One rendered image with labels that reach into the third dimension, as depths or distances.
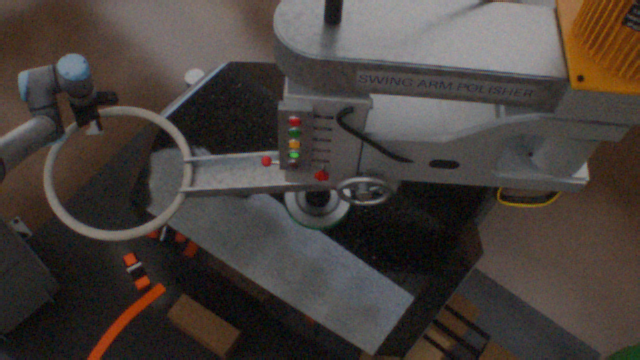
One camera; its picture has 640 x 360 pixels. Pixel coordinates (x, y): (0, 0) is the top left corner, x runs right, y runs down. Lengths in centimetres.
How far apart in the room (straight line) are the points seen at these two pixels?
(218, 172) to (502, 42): 104
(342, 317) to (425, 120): 79
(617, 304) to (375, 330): 147
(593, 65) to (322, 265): 111
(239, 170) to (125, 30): 190
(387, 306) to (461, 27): 99
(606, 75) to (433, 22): 40
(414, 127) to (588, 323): 177
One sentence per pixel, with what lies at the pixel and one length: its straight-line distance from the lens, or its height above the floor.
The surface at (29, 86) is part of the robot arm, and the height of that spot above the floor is 125.
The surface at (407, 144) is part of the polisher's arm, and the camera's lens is 170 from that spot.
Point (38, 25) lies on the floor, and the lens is 405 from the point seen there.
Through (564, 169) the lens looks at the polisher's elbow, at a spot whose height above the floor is 132.
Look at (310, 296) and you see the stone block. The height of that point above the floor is 70.
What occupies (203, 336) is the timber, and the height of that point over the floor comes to 14.
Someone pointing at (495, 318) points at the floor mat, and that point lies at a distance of 306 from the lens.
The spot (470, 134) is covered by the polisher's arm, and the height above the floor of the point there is 146.
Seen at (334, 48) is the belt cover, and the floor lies 172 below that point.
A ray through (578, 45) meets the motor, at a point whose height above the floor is 174.
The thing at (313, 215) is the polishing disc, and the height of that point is 88.
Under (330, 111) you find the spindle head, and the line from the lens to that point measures 157.
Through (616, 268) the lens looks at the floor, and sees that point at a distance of 339.
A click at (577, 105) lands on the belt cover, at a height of 165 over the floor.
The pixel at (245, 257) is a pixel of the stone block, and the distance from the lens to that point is 231.
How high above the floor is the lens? 282
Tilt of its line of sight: 61 degrees down
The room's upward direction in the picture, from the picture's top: 5 degrees clockwise
